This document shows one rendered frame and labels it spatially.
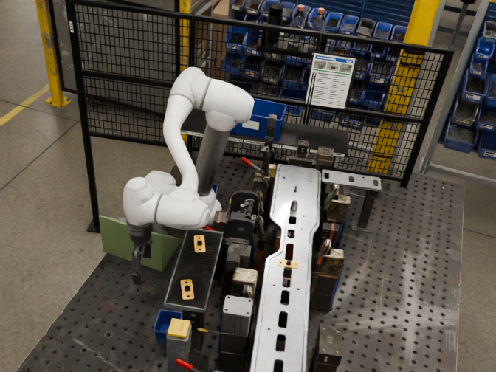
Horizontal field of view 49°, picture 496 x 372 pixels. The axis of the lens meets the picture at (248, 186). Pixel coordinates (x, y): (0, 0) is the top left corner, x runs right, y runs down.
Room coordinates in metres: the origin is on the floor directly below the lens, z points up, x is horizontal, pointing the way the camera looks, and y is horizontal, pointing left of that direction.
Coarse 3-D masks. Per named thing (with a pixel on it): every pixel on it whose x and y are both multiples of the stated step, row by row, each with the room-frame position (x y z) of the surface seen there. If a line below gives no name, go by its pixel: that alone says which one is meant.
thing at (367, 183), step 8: (336, 176) 2.12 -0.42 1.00; (344, 176) 2.13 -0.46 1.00; (352, 176) 2.13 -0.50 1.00; (360, 176) 2.14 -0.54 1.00; (368, 176) 2.15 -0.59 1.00; (328, 184) 2.07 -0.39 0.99; (344, 184) 2.07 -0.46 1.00; (352, 184) 2.08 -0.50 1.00; (360, 184) 2.08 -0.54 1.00; (368, 184) 2.09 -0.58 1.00
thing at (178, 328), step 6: (174, 318) 1.07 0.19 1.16; (174, 324) 1.05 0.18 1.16; (180, 324) 1.05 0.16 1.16; (186, 324) 1.05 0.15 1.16; (168, 330) 1.02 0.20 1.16; (174, 330) 1.02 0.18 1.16; (180, 330) 1.03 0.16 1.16; (186, 330) 1.03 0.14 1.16; (174, 336) 1.01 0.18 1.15; (180, 336) 1.01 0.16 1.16; (186, 336) 1.01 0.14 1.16
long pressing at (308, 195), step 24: (288, 168) 2.14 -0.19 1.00; (312, 168) 2.17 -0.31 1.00; (288, 192) 1.96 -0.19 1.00; (312, 192) 1.98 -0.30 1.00; (288, 216) 1.79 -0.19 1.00; (312, 216) 1.81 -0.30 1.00; (288, 240) 1.64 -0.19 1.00; (312, 240) 1.67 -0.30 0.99; (264, 264) 1.49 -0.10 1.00; (264, 288) 1.37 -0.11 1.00; (288, 288) 1.38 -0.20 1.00; (264, 312) 1.26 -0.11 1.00; (288, 312) 1.27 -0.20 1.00; (264, 336) 1.15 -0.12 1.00; (288, 336) 1.17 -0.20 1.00; (264, 360) 1.06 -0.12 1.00; (288, 360) 1.07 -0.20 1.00
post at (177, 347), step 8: (168, 328) 1.05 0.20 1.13; (168, 336) 1.01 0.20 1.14; (168, 344) 1.01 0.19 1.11; (176, 344) 1.00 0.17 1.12; (184, 344) 1.00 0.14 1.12; (168, 352) 1.01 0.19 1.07; (176, 352) 1.00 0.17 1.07; (184, 352) 1.00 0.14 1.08; (168, 360) 1.01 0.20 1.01; (184, 360) 1.00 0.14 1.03; (168, 368) 1.01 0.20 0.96; (176, 368) 1.01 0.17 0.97; (184, 368) 1.01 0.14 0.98
